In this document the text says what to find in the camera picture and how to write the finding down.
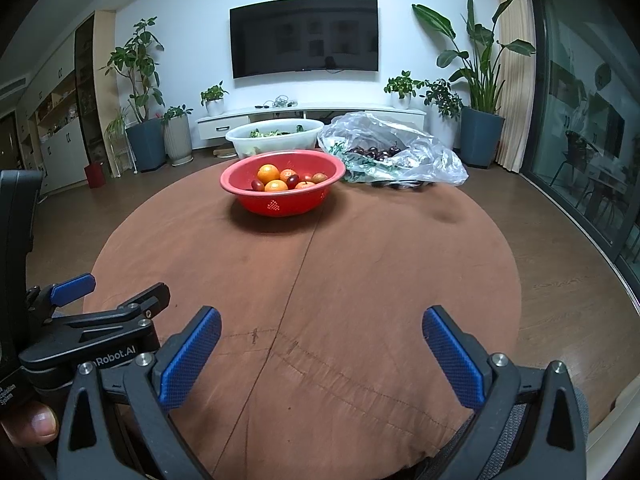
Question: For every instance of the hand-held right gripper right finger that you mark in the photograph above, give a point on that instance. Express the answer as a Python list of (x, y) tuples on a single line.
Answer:
[(452, 357)]

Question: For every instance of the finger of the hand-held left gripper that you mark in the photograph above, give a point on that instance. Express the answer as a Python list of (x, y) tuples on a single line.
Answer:
[(75, 285), (145, 302)]

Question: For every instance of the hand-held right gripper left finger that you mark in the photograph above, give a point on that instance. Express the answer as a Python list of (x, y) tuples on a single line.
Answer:
[(190, 357)]

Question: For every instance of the red plastic basin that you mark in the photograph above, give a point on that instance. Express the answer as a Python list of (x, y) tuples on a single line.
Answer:
[(280, 205)]

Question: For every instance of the orange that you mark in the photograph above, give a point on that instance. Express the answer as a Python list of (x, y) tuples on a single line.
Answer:
[(285, 173), (305, 185), (276, 186), (268, 172)]

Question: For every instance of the person's left hand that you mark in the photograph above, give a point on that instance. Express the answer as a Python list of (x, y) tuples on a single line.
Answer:
[(37, 422)]

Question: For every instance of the red waste bin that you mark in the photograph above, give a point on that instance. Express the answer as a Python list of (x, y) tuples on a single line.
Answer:
[(95, 176)]

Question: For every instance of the brown wooden door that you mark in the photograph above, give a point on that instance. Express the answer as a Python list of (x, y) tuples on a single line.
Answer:
[(7, 140)]

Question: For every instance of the grass plant on white stand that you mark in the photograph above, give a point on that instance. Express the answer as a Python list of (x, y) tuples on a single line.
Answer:
[(120, 145)]

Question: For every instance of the leafy tree in dark pot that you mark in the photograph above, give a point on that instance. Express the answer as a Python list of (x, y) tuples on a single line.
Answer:
[(145, 145)]

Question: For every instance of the small plant in ribbed pot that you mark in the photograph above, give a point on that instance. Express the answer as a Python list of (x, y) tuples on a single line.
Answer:
[(177, 137)]

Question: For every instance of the cream sofa edge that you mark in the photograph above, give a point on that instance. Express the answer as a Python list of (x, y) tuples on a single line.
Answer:
[(612, 410)]

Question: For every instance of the white plastic basin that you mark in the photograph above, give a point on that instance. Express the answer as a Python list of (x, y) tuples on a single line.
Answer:
[(245, 146)]

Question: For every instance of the white television cabinet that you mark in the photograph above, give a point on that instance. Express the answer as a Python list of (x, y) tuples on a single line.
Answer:
[(220, 125)]

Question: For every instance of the clear plastic bag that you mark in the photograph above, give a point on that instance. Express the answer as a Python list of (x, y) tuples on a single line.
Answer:
[(430, 160)]

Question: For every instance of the small plant in white pot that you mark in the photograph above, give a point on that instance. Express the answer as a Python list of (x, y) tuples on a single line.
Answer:
[(402, 95), (215, 105)]

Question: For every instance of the green leafy vegetables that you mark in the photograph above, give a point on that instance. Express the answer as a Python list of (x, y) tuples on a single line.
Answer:
[(272, 132)]

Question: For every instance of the pile of dark cherries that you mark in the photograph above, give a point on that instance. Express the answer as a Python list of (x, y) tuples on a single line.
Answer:
[(375, 152)]

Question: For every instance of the large-leaf plant in blue pot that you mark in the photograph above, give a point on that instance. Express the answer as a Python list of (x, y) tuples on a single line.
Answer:
[(480, 135)]

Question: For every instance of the bushy plant in tall pot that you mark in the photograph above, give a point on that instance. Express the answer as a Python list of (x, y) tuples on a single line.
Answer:
[(445, 105)]

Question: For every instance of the glass sliding door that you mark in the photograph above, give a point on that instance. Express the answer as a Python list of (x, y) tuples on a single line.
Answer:
[(590, 135)]

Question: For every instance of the beige curtain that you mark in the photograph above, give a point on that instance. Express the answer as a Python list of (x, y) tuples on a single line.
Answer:
[(510, 85)]

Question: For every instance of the black wall television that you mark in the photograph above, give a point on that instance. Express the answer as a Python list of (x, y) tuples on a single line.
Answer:
[(300, 35)]

